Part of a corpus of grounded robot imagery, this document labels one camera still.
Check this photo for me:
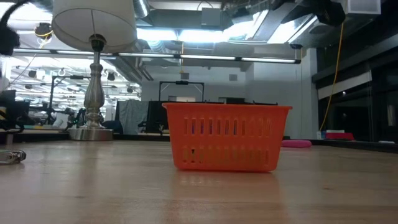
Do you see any red flat box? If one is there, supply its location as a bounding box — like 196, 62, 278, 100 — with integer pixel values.
324, 132, 356, 141

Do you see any black gantry stand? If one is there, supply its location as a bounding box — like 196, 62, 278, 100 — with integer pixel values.
159, 80, 205, 102

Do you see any LED light bar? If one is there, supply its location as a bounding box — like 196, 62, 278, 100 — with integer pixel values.
12, 47, 302, 65

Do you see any silver table lamp white shade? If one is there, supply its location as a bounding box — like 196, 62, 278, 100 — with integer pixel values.
51, 0, 138, 142

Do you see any grey cloth cover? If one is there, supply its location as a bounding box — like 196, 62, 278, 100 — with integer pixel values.
118, 99, 150, 136

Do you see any yellow hanging cable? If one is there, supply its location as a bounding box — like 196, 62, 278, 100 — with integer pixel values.
319, 21, 345, 132

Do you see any pink flat cushion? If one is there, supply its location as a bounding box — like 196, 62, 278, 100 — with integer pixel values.
281, 139, 313, 149

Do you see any black aluminium table frame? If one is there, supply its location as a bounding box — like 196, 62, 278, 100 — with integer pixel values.
0, 128, 398, 154

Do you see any orange plastic basket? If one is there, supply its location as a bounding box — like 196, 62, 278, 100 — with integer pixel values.
161, 102, 294, 173

